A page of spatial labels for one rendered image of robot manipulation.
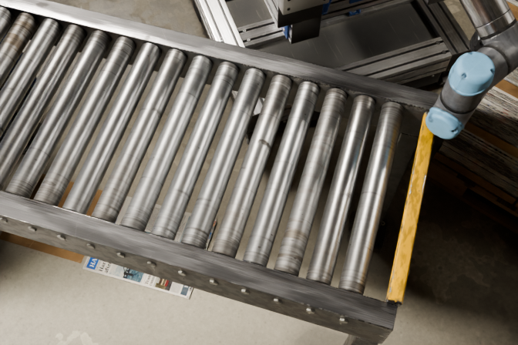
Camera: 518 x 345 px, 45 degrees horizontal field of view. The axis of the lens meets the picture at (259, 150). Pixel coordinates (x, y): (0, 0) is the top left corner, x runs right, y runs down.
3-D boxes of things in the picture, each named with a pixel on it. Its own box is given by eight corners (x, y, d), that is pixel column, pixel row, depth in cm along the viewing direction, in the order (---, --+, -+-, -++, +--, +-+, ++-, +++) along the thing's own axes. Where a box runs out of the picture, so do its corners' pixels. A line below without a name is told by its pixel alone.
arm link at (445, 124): (463, 127, 122) (451, 148, 129) (488, 90, 126) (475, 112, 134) (428, 107, 124) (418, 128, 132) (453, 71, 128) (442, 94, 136)
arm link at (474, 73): (486, 33, 119) (468, 67, 129) (445, 62, 116) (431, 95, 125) (518, 58, 116) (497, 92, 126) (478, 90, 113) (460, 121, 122)
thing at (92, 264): (216, 221, 211) (216, 219, 210) (188, 301, 197) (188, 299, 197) (117, 192, 216) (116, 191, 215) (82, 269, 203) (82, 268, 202)
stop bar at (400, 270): (437, 119, 136) (439, 114, 134) (401, 308, 116) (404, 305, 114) (422, 115, 137) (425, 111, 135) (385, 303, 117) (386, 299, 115)
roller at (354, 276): (402, 112, 143) (407, 100, 139) (359, 306, 121) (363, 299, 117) (381, 107, 144) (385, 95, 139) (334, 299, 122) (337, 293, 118)
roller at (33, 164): (115, 41, 153) (111, 28, 149) (28, 210, 131) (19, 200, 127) (96, 37, 154) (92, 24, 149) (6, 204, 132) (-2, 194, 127)
